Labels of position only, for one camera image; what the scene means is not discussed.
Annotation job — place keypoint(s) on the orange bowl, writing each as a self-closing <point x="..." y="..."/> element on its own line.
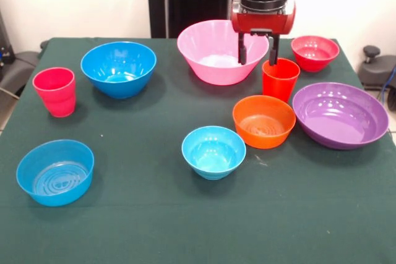
<point x="263" y="140"/>

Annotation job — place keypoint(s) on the wide purple bowl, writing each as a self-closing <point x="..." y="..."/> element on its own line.
<point x="340" y="118"/>

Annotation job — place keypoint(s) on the small crimson bowl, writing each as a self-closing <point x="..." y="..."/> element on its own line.
<point x="314" y="63"/>

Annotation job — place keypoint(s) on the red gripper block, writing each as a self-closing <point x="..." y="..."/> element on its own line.
<point x="263" y="23"/>

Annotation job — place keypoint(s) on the red cup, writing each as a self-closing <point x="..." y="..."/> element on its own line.
<point x="278" y="87"/>

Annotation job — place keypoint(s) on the ribbed cyan bowl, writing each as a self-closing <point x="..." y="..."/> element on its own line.
<point x="213" y="171"/>

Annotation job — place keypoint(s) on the grey black equipment base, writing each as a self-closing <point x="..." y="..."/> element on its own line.
<point x="376" y="69"/>
<point x="18" y="69"/>

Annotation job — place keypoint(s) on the flat-bottomed blue bowl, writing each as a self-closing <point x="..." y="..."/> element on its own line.
<point x="55" y="197"/>

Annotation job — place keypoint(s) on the large pink bowl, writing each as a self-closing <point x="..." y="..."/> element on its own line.
<point x="210" y="47"/>

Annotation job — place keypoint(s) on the dark green table cloth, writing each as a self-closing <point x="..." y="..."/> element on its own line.
<point x="198" y="230"/>

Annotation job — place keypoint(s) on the ribbed pink-red cup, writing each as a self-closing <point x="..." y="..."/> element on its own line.
<point x="55" y="100"/>

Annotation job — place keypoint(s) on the deep blue bowl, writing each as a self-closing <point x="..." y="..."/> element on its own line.
<point x="123" y="60"/>

